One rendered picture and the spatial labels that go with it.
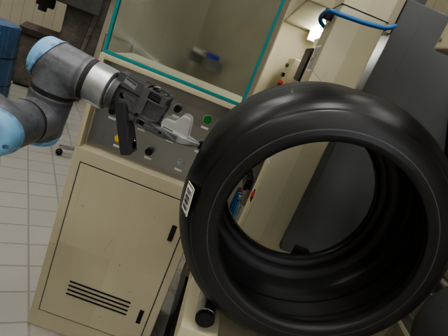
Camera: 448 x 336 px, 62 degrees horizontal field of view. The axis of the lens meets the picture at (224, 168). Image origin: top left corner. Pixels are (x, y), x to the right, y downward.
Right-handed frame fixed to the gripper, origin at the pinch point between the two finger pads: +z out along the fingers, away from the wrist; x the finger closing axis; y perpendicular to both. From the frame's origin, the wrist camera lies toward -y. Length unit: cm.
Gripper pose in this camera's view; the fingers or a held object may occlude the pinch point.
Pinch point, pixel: (192, 145)
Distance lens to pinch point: 81.0
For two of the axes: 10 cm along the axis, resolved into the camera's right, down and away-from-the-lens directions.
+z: 8.8, 4.7, 0.9
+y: 4.7, -8.4, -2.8
